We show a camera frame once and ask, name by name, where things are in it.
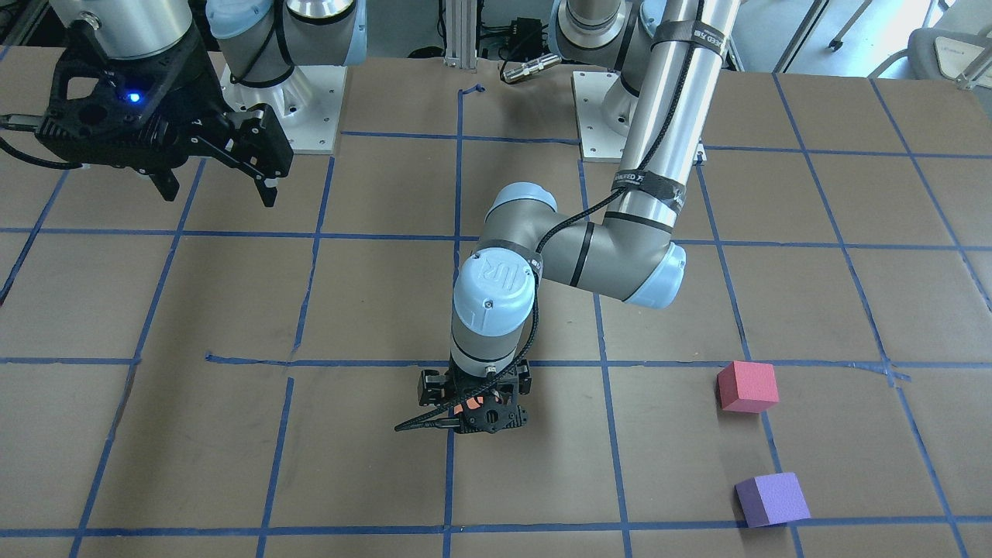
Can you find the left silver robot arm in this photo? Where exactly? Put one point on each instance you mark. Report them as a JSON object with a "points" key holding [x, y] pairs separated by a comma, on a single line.
{"points": [[668, 55]]}

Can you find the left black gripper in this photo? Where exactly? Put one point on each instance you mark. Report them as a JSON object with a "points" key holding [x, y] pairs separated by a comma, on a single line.
{"points": [[429, 387]]}

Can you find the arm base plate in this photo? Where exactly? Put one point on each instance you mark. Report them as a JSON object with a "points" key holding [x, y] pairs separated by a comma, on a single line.
{"points": [[605, 111], [308, 105]]}

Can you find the purple foam block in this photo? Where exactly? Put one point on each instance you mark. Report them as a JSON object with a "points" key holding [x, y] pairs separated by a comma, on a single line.
{"points": [[772, 499]]}

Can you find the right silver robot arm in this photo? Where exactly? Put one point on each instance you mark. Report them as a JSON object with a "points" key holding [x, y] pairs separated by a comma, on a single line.
{"points": [[262, 41]]}

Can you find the aluminium frame post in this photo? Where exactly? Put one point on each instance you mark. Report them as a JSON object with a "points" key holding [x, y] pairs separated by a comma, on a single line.
{"points": [[461, 34]]}

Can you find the orange foam block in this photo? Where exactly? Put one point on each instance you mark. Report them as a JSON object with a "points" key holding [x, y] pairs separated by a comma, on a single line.
{"points": [[478, 404]]}

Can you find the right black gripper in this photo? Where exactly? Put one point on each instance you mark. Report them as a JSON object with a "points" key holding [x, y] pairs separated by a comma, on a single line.
{"points": [[195, 91]]}

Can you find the red foam block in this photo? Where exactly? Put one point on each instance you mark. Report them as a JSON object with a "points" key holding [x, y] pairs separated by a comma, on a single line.
{"points": [[747, 387]]}

